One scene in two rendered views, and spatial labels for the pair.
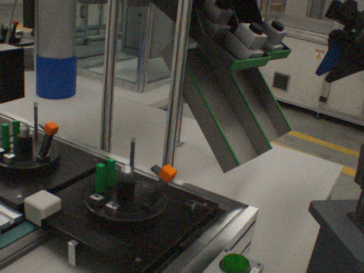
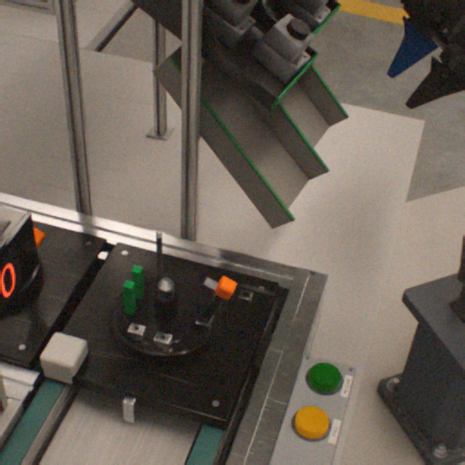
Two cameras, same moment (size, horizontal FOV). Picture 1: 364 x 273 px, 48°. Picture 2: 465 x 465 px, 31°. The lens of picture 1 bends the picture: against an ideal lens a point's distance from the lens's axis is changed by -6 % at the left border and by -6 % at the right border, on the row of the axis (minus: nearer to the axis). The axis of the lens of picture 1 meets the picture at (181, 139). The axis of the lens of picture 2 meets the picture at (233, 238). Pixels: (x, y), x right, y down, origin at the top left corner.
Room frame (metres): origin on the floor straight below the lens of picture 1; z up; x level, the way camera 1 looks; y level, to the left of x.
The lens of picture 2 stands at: (-0.10, 0.17, 1.79)
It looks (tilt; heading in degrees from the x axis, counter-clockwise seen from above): 43 degrees down; 346
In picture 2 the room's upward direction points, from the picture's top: 4 degrees clockwise
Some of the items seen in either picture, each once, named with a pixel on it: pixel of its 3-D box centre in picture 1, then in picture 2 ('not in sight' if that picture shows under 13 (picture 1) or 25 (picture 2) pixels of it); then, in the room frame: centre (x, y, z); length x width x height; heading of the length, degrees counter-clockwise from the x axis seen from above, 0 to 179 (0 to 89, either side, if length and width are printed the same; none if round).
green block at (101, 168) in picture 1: (100, 178); (129, 298); (0.62, 0.13, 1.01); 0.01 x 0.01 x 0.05; 62
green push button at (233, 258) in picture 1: (234, 266); (324, 379); (0.50, -0.10, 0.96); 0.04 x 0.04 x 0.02
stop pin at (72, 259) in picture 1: (73, 253); (130, 409); (0.50, 0.14, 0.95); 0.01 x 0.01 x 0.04; 62
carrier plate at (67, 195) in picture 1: (124, 211); (166, 327); (0.61, 0.08, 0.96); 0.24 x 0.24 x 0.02; 62
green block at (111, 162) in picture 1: (110, 172); (137, 282); (0.65, 0.11, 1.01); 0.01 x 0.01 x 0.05; 62
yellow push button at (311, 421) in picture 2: not in sight; (311, 423); (0.43, -0.07, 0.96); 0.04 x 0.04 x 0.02
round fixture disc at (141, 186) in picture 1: (125, 202); (166, 317); (0.61, 0.08, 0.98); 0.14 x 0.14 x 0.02
